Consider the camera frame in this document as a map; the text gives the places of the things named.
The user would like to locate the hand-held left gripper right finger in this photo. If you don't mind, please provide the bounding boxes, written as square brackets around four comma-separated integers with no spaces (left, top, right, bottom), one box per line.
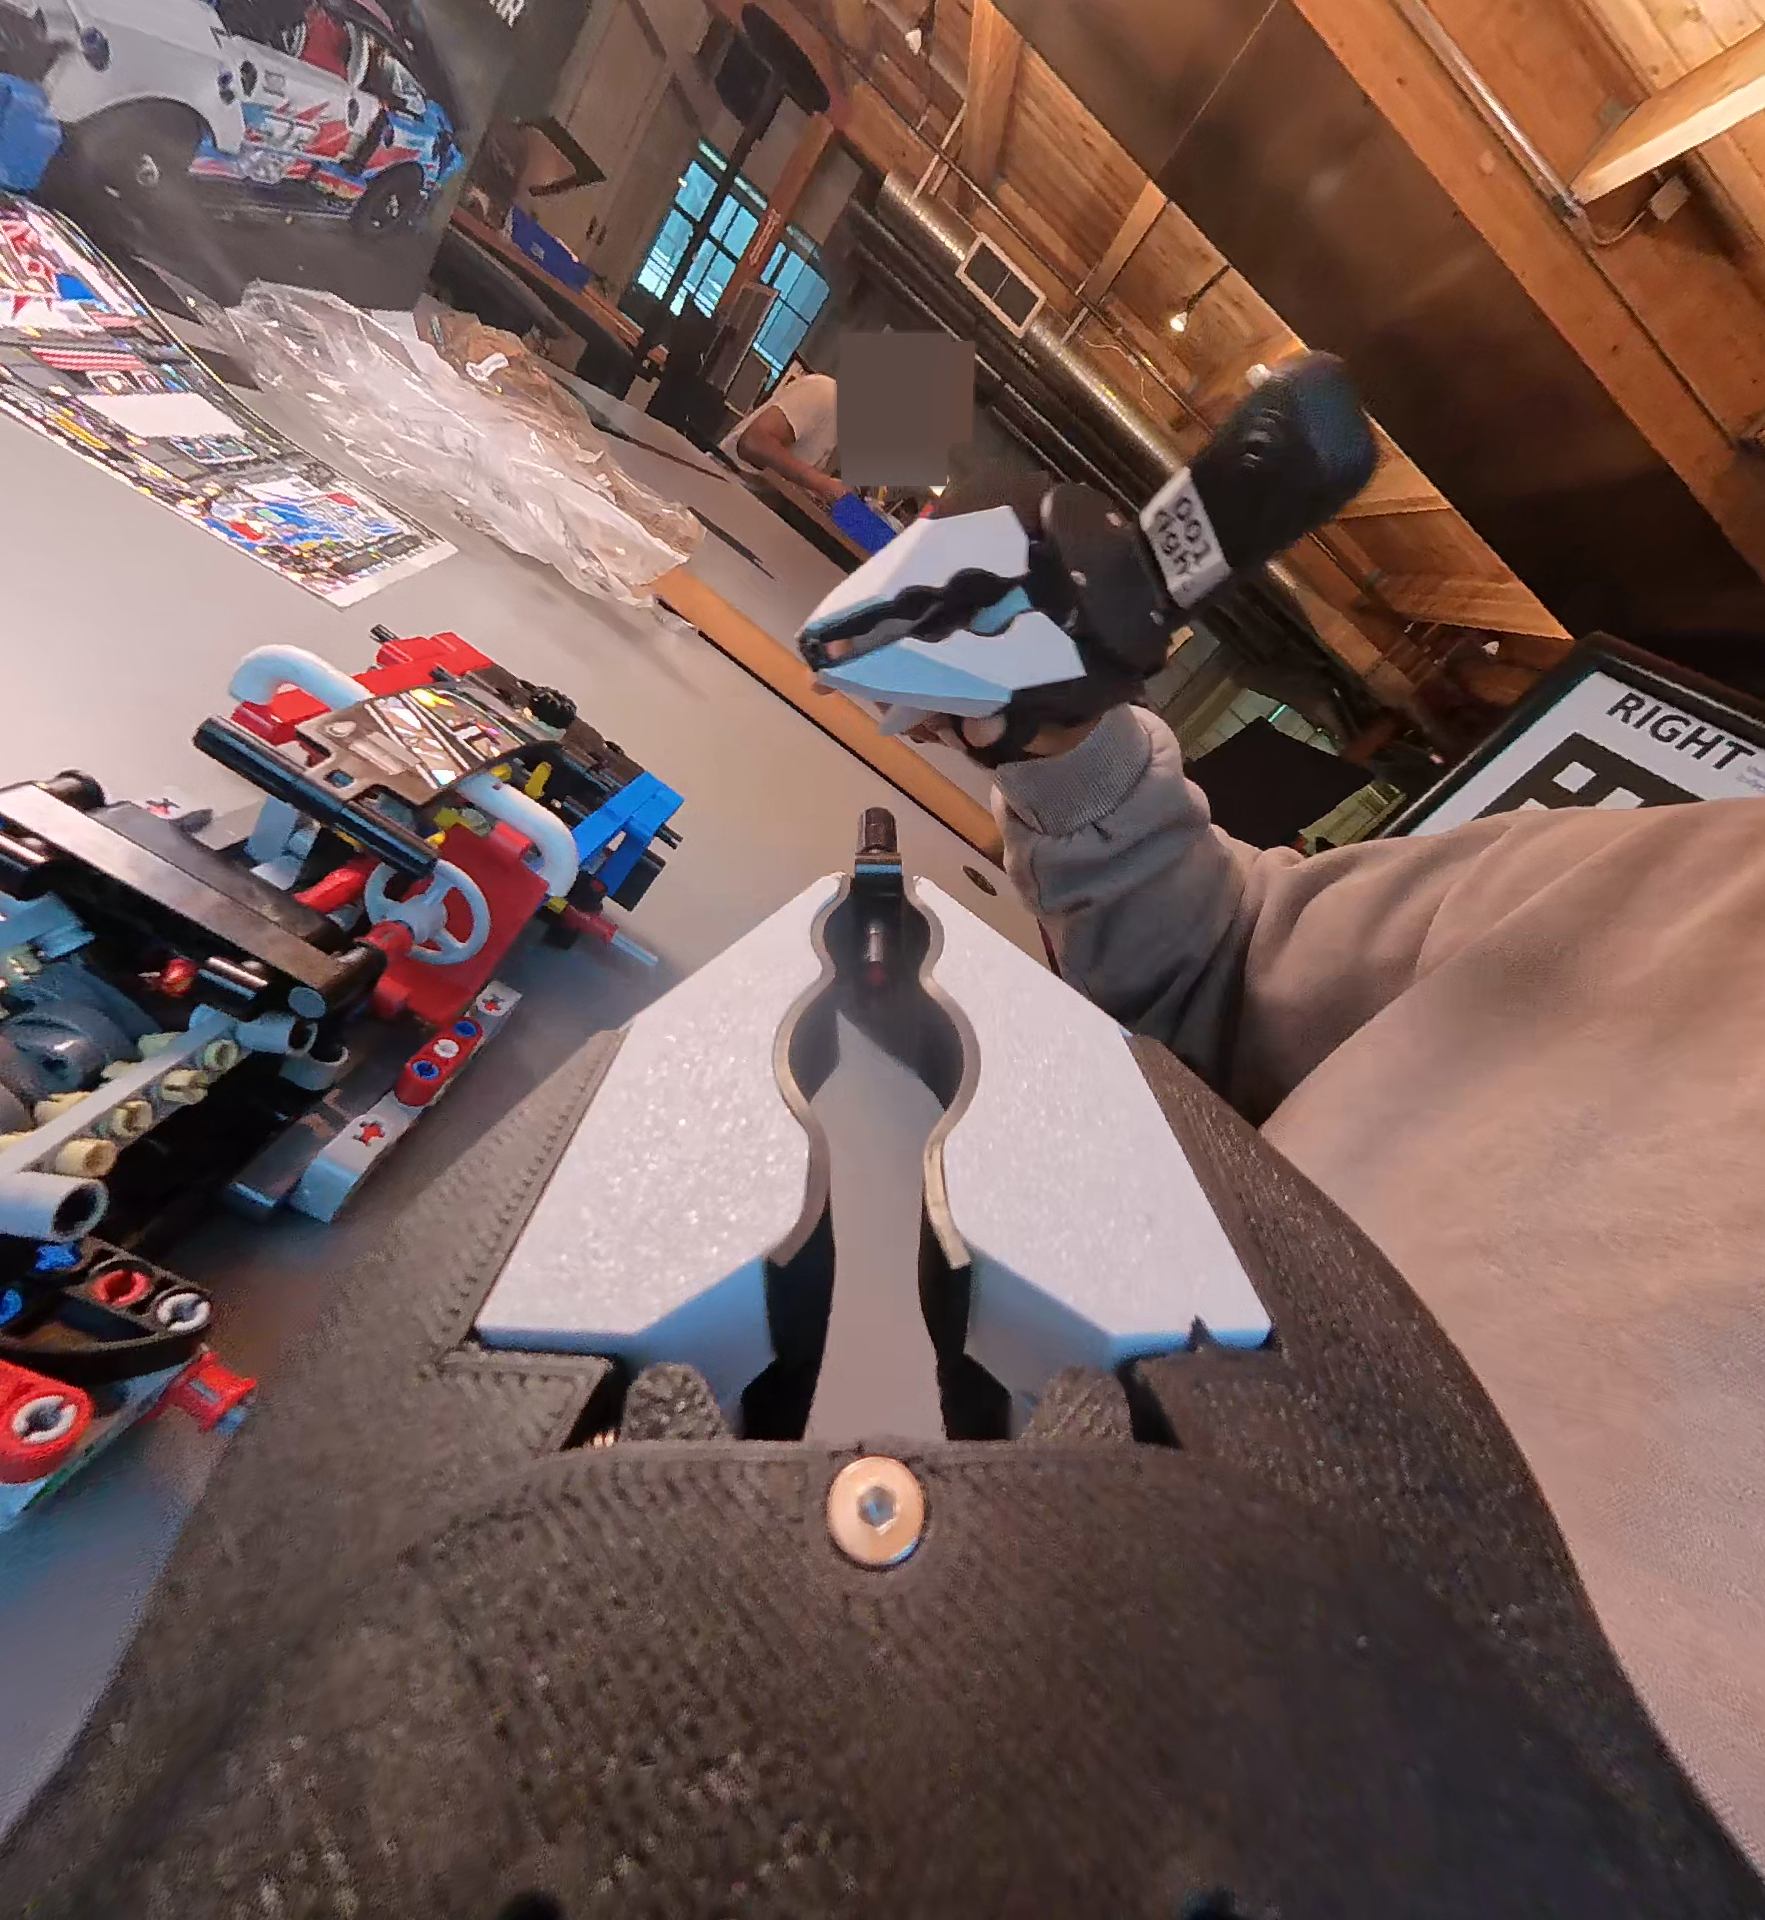
[902,881,1277,1377]

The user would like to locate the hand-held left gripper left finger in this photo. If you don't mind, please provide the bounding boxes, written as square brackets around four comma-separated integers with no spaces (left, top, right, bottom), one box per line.
[475,876,844,1365]

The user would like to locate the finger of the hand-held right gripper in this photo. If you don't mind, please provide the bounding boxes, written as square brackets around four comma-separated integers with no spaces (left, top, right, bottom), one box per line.
[796,505,1045,648]
[814,584,1091,716]

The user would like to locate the black lego subassembly red pin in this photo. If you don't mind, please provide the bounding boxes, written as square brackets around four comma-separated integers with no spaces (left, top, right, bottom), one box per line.
[844,808,913,998]

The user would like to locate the person's right forearm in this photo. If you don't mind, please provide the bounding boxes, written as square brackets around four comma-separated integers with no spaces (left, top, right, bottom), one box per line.
[995,706,1425,1130]

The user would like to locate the partly built lego car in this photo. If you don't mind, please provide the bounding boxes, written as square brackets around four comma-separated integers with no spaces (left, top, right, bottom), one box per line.
[0,630,688,1537]

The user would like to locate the lego set box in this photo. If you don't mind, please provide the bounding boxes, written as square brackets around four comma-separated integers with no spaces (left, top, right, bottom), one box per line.
[0,0,594,309]

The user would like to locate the person's right hand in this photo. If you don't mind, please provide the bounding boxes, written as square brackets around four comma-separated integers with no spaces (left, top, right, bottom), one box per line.
[913,673,1146,771]

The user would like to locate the large paned window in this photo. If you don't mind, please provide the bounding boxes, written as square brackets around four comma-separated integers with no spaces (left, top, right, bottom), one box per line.
[633,145,828,394]

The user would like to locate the person's torso beige hoodie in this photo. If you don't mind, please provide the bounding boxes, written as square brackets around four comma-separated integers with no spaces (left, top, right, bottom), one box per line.
[1255,798,1765,1895]

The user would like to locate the clear plastic bags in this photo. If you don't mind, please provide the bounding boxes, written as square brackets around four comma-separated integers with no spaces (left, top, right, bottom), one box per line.
[217,282,703,605]

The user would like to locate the framed white sign black code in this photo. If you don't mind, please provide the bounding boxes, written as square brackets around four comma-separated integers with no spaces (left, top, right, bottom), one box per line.
[1385,634,1765,838]

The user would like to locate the holographic sticker sheet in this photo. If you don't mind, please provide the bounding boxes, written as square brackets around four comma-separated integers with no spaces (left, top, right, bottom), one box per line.
[0,161,458,608]

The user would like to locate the silver ventilation duct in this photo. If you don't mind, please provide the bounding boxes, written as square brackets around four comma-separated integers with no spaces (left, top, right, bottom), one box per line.
[844,166,1366,634]

